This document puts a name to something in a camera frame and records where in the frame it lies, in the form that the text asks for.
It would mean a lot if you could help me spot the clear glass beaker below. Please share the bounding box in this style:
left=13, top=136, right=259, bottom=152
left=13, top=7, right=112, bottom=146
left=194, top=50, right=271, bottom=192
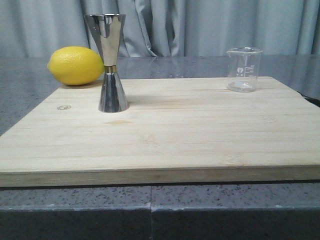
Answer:
left=226, top=47, right=263, bottom=93

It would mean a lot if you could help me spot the silver steel jigger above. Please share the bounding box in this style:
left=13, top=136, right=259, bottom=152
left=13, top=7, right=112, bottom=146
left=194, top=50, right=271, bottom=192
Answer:
left=84, top=14, right=129, bottom=113

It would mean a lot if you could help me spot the light wooden cutting board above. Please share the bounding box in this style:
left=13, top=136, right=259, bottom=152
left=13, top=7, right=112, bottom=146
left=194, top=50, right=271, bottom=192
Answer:
left=0, top=77, right=320, bottom=187

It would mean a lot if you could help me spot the yellow lemon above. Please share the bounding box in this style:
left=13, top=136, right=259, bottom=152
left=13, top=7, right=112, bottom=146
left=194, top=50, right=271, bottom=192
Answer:
left=47, top=46, right=104, bottom=86

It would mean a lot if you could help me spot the grey curtain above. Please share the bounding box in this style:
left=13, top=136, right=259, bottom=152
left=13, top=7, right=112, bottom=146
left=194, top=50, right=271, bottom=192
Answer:
left=0, top=0, right=320, bottom=58

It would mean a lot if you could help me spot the black metal board handle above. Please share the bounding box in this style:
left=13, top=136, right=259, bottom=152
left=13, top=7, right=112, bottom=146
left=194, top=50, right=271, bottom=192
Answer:
left=301, top=94, right=320, bottom=107

